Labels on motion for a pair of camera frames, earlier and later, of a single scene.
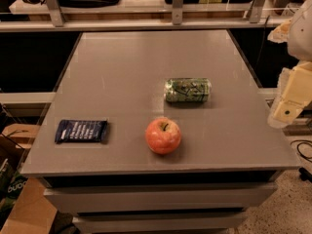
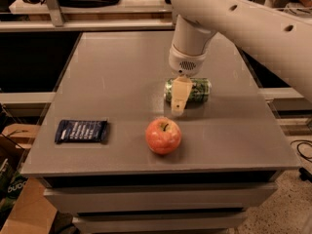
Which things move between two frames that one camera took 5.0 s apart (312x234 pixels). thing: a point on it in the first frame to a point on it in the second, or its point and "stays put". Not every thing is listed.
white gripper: x=301 y=36 to x=185 y=63
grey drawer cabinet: x=165 y=204 stays put
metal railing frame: x=48 y=19 stays put
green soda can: x=187 y=90 stays put
